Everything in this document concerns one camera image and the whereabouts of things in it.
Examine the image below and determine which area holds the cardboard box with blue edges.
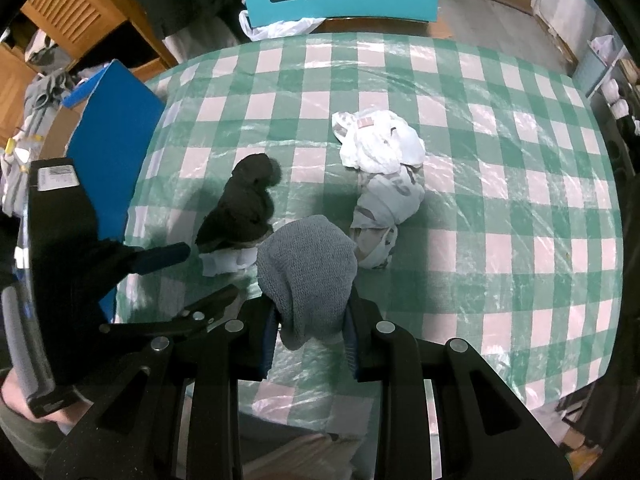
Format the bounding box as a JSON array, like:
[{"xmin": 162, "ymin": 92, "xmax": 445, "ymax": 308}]
[{"xmin": 37, "ymin": 58, "xmax": 166, "ymax": 321}]

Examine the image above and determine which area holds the grey clothes pile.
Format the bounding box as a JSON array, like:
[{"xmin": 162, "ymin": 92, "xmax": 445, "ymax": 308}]
[{"xmin": 22, "ymin": 70, "xmax": 81, "ymax": 126}]

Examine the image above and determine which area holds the white patterned cloth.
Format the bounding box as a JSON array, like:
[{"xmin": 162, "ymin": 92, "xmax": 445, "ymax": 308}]
[{"xmin": 350, "ymin": 165, "xmax": 426, "ymax": 271}]

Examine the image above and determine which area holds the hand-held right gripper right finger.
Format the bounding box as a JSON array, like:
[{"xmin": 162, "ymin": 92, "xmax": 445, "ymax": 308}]
[{"xmin": 344, "ymin": 291, "xmax": 573, "ymax": 480}]

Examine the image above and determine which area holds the person's left forearm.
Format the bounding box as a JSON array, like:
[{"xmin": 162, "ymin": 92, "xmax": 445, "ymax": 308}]
[{"xmin": 0, "ymin": 400, "xmax": 66, "ymax": 466}]

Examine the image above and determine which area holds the white cloth with pink patch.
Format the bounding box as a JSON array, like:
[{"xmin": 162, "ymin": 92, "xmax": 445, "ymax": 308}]
[{"xmin": 331, "ymin": 109, "xmax": 426, "ymax": 171}]

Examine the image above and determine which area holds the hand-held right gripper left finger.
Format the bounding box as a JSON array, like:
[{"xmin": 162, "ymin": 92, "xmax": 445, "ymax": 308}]
[{"xmin": 45, "ymin": 301, "xmax": 281, "ymax": 480}]

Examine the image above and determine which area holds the light blue bin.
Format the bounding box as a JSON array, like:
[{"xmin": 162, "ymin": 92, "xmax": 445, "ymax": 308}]
[{"xmin": 572, "ymin": 35, "xmax": 631, "ymax": 98}]

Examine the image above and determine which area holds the grey sock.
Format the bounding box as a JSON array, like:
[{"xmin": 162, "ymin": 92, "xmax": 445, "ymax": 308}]
[{"xmin": 256, "ymin": 215, "xmax": 358, "ymax": 351}]

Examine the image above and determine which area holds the person's left hand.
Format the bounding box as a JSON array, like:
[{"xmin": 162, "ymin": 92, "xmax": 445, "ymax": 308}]
[{"xmin": 0, "ymin": 367, "xmax": 87, "ymax": 433}]

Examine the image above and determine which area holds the plain brown cardboard box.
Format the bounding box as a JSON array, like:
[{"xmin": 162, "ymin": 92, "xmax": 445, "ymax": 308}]
[{"xmin": 315, "ymin": 16, "xmax": 453, "ymax": 40}]

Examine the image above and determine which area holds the metal shoe rack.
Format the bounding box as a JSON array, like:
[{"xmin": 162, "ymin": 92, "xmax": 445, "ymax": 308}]
[{"xmin": 595, "ymin": 45, "xmax": 640, "ymax": 176}]

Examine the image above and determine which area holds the white plastic bag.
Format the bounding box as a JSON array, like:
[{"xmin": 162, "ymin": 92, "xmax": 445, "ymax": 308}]
[{"xmin": 238, "ymin": 9, "xmax": 326, "ymax": 42}]

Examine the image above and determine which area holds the green white checked tablecloth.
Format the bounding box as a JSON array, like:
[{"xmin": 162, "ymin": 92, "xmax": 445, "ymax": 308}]
[{"xmin": 112, "ymin": 30, "xmax": 626, "ymax": 441}]

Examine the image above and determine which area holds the small white sock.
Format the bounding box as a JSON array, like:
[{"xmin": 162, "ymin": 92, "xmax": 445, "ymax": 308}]
[{"xmin": 200, "ymin": 245, "xmax": 258, "ymax": 277}]

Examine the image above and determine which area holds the wooden cabinet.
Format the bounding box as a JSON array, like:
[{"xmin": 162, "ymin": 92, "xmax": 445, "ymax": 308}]
[{"xmin": 20, "ymin": 0, "xmax": 131, "ymax": 61}]

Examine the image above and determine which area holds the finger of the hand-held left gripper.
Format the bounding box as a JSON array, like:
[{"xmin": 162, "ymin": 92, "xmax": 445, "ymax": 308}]
[
  {"xmin": 107, "ymin": 241, "xmax": 191, "ymax": 277},
  {"xmin": 100, "ymin": 284, "xmax": 240, "ymax": 341}
]

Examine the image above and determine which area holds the black sock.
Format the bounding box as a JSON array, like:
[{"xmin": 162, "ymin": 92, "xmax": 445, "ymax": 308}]
[{"xmin": 195, "ymin": 154, "xmax": 283, "ymax": 253}]

